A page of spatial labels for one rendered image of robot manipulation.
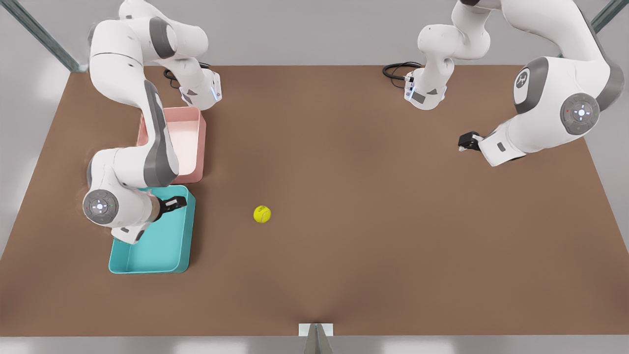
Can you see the pink plastic tray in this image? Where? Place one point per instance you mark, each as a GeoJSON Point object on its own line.
{"type": "Point", "coordinates": [184, 142]}

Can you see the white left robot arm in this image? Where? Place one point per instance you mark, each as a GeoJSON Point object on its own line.
{"type": "Point", "coordinates": [555, 98]}

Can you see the yellow tennis ball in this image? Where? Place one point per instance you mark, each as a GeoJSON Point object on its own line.
{"type": "Point", "coordinates": [262, 214]}

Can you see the teal plastic tray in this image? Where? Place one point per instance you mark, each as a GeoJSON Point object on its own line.
{"type": "Point", "coordinates": [162, 241]}

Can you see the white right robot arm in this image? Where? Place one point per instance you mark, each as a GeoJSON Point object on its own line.
{"type": "Point", "coordinates": [123, 73]}

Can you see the silver frame post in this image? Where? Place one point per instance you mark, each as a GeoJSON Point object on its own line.
{"type": "Point", "coordinates": [39, 32]}
{"type": "Point", "coordinates": [607, 14]}
{"type": "Point", "coordinates": [316, 339]}

